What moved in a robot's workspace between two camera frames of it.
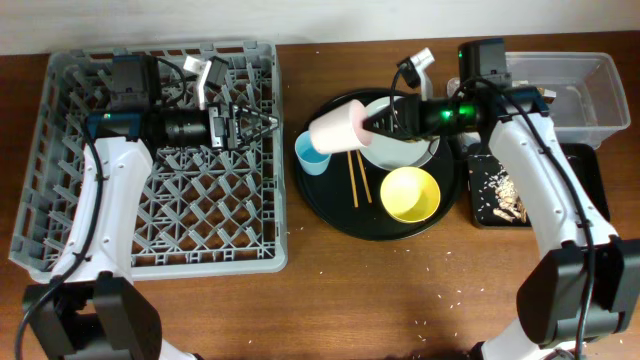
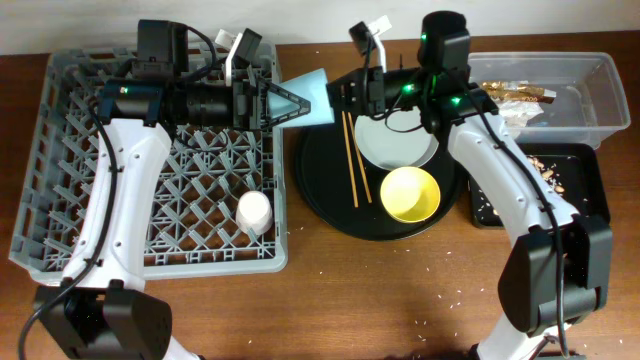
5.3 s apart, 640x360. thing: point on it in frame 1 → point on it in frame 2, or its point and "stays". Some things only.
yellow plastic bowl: (410, 194) stays
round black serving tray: (348, 194) stays
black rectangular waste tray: (584, 160) stays
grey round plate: (388, 152) stays
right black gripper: (413, 124) → (370, 82)
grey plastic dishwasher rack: (203, 210) stays
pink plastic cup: (340, 128) → (254, 213)
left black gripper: (230, 137) → (246, 106)
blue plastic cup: (311, 160) → (311, 87)
